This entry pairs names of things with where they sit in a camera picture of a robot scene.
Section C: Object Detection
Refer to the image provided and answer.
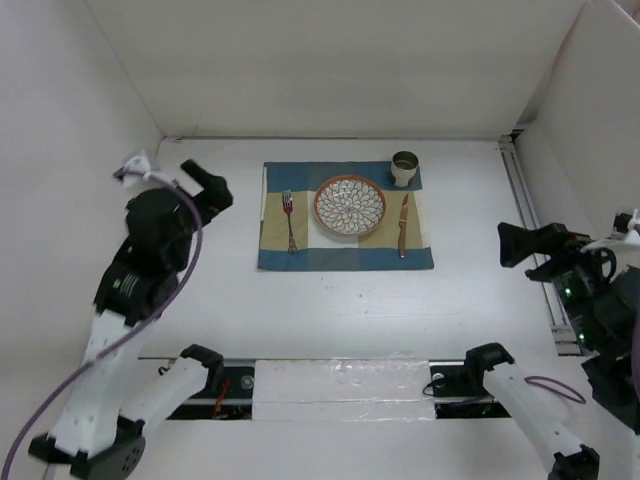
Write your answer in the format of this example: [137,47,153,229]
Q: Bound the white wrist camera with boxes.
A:
[112,149,153,189]
[581,209,640,253]

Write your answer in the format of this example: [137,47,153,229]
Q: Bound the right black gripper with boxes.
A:
[497,217,627,345]

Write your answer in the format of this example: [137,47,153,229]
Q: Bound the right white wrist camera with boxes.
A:
[581,209,640,253]

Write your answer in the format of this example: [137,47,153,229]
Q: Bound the patterned ceramic plate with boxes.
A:
[313,175,386,237]

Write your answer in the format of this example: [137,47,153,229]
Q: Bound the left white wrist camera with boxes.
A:
[112,149,153,189]

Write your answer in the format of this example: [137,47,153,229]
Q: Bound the iridescent metal fork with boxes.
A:
[282,190,297,255]

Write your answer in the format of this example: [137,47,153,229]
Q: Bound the copper knife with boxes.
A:
[397,195,409,259]

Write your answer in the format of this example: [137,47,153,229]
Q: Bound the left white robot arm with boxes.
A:
[28,159,233,479]

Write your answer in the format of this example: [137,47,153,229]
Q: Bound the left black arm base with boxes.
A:
[168,359,255,421]

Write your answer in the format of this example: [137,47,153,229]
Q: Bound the aluminium rail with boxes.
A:
[498,135,582,356]

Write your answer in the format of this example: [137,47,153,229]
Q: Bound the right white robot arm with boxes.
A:
[462,214,639,479]

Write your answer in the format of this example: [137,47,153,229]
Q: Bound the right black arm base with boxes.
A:
[422,360,503,420]

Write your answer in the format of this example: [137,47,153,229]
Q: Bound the blue beige checkered placemat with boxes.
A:
[257,160,434,272]

